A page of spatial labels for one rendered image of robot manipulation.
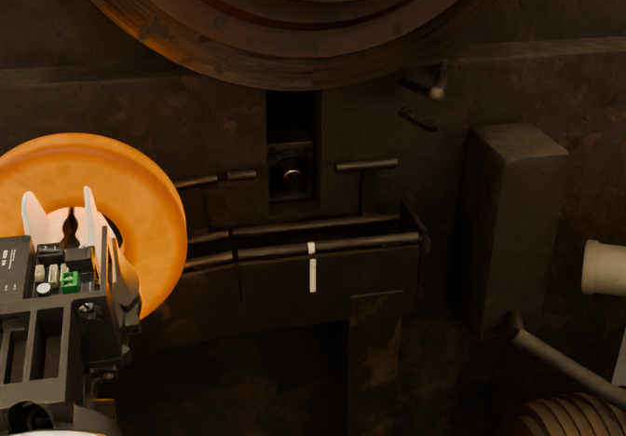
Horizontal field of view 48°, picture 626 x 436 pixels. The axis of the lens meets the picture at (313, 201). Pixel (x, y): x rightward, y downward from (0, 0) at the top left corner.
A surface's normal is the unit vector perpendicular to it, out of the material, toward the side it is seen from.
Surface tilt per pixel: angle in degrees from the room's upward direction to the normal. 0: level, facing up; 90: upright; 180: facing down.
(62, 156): 88
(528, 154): 22
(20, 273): 16
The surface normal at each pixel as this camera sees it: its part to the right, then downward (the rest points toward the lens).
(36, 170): 0.20, 0.43
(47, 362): 0.04, -0.73
